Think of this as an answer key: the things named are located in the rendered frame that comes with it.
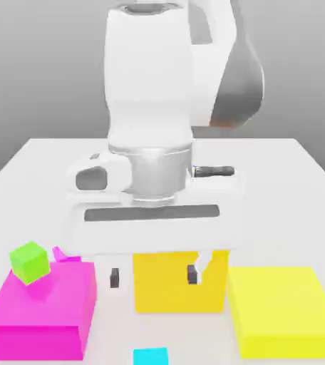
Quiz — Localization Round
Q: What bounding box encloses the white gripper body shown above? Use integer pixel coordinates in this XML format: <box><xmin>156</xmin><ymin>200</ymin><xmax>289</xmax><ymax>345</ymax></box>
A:
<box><xmin>66</xmin><ymin>195</ymin><xmax>239</xmax><ymax>256</ymax></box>

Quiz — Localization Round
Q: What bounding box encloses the small cyan cube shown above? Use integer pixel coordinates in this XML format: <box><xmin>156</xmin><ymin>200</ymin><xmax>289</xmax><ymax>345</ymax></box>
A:
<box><xmin>133</xmin><ymin>346</ymin><xmax>170</xmax><ymax>365</ymax></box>

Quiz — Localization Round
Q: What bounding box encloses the small green cube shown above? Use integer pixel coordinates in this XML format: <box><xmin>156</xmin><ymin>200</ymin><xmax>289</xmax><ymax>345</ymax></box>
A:
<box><xmin>8</xmin><ymin>240</ymin><xmax>51</xmax><ymax>287</ymax></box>

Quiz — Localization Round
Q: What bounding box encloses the large orange box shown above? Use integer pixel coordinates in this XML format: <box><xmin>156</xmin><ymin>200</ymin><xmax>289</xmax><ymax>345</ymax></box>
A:
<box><xmin>133</xmin><ymin>250</ymin><xmax>229</xmax><ymax>314</ymax></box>

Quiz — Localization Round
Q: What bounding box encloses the large yellow box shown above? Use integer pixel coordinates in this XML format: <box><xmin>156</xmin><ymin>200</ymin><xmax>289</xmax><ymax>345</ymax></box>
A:
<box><xmin>226</xmin><ymin>266</ymin><xmax>325</xmax><ymax>360</ymax></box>

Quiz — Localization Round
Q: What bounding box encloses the large magenta box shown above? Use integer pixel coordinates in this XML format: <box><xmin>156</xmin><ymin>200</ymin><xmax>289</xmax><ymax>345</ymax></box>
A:
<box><xmin>0</xmin><ymin>260</ymin><xmax>98</xmax><ymax>362</ymax></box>

